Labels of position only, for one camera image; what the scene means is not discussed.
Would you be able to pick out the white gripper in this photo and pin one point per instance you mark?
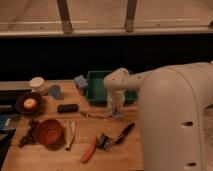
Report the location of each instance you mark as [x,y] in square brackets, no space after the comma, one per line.
[115,100]

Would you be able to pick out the light blue towel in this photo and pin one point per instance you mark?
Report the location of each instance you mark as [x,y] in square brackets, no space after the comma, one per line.
[115,113]

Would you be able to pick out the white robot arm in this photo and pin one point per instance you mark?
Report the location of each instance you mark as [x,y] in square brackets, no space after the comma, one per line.
[172,100]

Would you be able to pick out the green plastic tray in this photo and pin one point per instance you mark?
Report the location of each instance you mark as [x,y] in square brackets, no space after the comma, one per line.
[96,93]

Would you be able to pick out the metal fork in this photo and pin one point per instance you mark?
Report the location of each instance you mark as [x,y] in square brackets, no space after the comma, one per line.
[87,115]

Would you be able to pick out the black binder clip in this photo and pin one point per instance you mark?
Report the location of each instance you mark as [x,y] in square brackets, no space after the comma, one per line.
[102,141]

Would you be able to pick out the orange carrot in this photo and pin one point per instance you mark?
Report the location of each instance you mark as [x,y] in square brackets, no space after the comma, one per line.
[90,150]

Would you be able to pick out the black rectangular box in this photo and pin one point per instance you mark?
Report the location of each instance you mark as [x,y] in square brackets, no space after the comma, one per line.
[66,108]

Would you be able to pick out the yellow banana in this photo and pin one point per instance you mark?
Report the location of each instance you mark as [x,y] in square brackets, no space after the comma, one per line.
[69,134]

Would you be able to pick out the blue plastic cup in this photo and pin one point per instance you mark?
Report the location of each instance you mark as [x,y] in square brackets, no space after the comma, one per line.
[55,92]

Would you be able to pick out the orange bowl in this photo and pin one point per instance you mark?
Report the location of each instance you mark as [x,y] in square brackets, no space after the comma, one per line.
[48,132]

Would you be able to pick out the white ceramic mug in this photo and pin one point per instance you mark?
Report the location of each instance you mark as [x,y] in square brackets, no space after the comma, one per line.
[38,85]

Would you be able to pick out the yellow apple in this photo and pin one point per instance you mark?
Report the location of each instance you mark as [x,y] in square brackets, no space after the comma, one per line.
[30,103]

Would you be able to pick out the dark grape bunch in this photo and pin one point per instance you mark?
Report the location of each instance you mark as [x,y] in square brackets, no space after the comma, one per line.
[28,138]

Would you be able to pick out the dark brown plate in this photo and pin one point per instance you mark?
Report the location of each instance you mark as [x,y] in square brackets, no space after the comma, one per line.
[19,103]

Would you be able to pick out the blue book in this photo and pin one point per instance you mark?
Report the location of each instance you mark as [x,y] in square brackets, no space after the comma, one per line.
[8,123]

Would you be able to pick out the black handled brush tool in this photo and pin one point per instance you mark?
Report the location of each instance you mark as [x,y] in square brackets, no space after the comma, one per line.
[119,139]

